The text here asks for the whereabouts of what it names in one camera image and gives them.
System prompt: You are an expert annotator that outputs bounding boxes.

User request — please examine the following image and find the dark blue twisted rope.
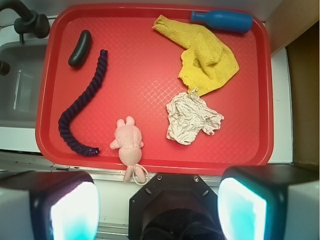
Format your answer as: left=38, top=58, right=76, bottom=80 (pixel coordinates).
left=58, top=49, right=110, bottom=157

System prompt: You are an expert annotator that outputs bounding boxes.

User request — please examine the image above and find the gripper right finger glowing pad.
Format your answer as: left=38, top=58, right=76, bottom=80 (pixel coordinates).
left=217, top=164, right=320, bottom=240

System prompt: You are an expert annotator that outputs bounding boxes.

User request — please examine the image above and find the yellow knitted cloth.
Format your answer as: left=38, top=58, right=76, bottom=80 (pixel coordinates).
left=152, top=15, right=240, bottom=96

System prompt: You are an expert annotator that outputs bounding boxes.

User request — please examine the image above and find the grey sink basin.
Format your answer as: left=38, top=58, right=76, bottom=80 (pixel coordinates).
left=0, top=39, right=48, bottom=129

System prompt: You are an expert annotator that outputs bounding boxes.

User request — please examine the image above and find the red plastic tray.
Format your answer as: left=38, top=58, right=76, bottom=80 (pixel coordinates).
left=35, top=3, right=274, bottom=176

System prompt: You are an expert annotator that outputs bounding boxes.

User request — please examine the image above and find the blue plastic bottle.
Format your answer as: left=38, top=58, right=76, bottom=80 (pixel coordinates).
left=190, top=10, right=253, bottom=34

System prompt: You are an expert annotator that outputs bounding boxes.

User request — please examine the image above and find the brown cardboard box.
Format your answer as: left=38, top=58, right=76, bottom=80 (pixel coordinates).
left=286, top=22, right=320, bottom=168

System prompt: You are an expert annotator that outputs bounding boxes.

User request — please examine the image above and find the dark green toy cucumber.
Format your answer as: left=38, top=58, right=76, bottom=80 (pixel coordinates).
left=68, top=29, right=92, bottom=68

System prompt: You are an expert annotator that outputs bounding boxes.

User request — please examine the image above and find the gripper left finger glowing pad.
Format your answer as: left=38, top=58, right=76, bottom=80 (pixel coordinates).
left=0, top=171, right=100, bottom=240

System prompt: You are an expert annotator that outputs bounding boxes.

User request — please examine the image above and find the black faucet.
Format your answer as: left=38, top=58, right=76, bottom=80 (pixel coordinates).
left=0, top=0, right=51, bottom=44

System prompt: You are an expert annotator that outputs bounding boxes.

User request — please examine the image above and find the crumpled white paper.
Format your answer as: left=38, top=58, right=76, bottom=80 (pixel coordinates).
left=166, top=88, right=225, bottom=146

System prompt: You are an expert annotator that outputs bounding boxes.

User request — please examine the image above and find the pink plush bunny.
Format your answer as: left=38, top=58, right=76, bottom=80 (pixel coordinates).
left=109, top=116, right=149, bottom=186

